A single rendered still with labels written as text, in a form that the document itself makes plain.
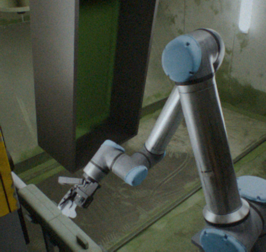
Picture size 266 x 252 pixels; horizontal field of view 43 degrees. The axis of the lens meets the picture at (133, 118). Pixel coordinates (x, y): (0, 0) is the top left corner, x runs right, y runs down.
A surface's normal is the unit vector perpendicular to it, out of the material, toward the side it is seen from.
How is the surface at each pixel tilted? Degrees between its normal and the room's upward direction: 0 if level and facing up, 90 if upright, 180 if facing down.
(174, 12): 90
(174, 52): 83
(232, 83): 90
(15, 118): 57
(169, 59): 83
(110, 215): 0
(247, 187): 5
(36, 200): 0
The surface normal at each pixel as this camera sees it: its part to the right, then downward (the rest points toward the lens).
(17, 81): 0.55, -0.21
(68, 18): -0.67, 0.36
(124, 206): -0.04, -0.88
